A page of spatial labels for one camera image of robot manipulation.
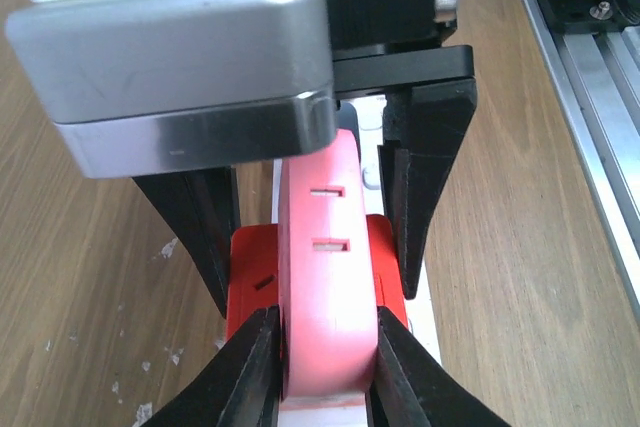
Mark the white power strip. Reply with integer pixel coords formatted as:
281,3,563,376
214,96,444,427

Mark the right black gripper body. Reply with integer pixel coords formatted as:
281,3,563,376
326,0,474,97

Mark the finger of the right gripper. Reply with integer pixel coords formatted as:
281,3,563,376
134,166,240,317
378,78,477,300

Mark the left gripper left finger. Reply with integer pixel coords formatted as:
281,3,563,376
146,305,281,426

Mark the pink plug adapter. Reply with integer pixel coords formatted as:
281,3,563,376
278,130,378,398

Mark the red cube plug adapter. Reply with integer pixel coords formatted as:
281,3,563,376
225,214,409,338

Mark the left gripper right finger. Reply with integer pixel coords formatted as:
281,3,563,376
366,306,507,427

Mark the aluminium front rail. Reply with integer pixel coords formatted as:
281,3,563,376
523,0,639,310

